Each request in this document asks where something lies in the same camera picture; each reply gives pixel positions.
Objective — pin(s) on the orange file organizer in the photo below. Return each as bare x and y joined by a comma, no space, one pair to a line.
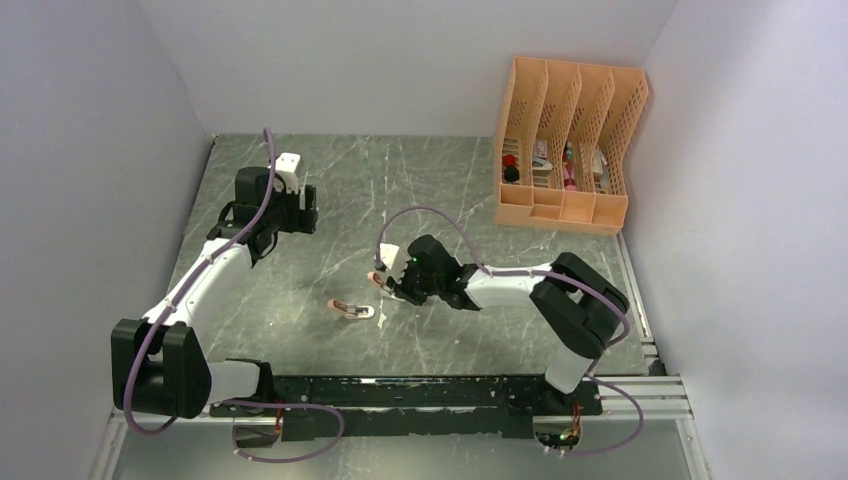
562,136

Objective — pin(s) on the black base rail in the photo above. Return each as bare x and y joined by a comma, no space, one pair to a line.
321,406

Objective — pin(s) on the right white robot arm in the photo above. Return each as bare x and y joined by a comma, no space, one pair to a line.
586,312

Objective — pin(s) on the pink stapler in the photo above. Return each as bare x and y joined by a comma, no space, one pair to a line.
376,278
351,311

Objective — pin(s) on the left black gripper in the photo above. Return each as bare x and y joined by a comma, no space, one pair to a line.
303,221

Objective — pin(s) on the pink items in organizer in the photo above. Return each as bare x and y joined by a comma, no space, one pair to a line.
542,168

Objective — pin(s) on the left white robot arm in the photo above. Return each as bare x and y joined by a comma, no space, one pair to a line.
158,364

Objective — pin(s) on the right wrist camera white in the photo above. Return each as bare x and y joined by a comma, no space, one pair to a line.
392,261

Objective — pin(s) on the red black item in organizer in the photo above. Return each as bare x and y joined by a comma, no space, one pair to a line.
511,173

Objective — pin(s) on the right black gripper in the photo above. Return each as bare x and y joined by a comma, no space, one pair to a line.
402,288

